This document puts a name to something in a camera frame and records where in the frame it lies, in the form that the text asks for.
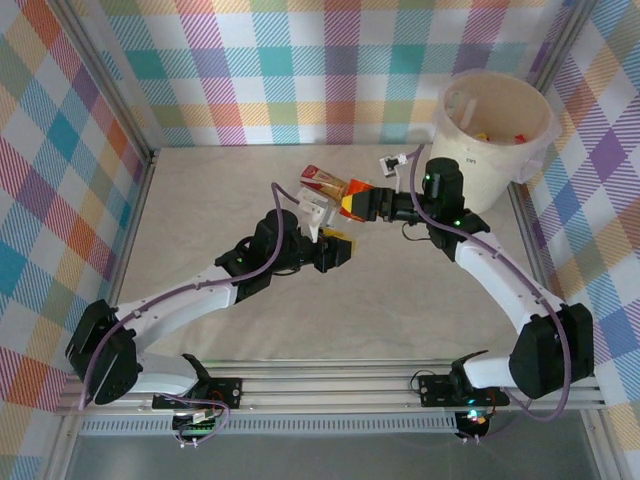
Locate cream plastic bin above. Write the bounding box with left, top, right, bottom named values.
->
left=428, top=71, right=556, bottom=214

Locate clear plastic bin liner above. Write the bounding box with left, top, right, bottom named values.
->
left=437, top=72, right=564, bottom=182

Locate red gold foil packet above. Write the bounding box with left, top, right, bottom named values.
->
left=299, top=164, right=351, bottom=201

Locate colourful checked cloth backdrop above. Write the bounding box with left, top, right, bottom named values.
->
left=0, top=0, right=151, bottom=480
left=519, top=0, right=640, bottom=480
left=64, top=0, right=576, bottom=150

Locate grey metal sheet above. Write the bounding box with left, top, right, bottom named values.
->
left=64, top=433, right=601, bottom=480

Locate controller board with lit LED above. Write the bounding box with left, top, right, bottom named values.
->
left=455, top=407, right=494, bottom=444

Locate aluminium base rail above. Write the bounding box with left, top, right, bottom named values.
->
left=54, top=357, right=607, bottom=416

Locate aluminium side rail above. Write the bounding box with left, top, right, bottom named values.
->
left=82, top=149, right=162, bottom=379
left=504, top=174, right=607, bottom=406

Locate grey slotted cable duct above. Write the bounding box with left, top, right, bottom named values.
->
left=78, top=418, right=460, bottom=436

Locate green controller board with wires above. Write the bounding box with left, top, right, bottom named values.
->
left=172, top=407, right=229, bottom=449

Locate aluminium frame post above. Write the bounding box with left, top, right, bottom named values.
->
left=47, top=0, right=162, bottom=166
left=519, top=0, right=601, bottom=94

